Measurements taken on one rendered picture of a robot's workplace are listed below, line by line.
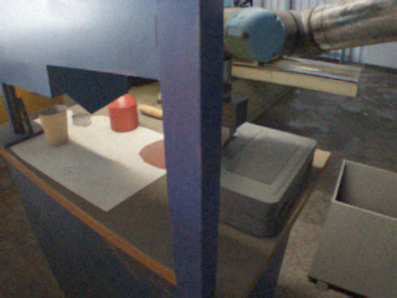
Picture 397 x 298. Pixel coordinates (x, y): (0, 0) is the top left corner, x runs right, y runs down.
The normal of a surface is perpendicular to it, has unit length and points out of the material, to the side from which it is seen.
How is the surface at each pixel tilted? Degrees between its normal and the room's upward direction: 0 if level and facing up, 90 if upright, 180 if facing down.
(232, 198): 90
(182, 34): 90
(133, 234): 0
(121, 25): 90
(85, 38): 90
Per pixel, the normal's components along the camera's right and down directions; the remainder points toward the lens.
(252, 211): -0.57, 0.38
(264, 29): 0.43, 0.41
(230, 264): -0.01, -0.89
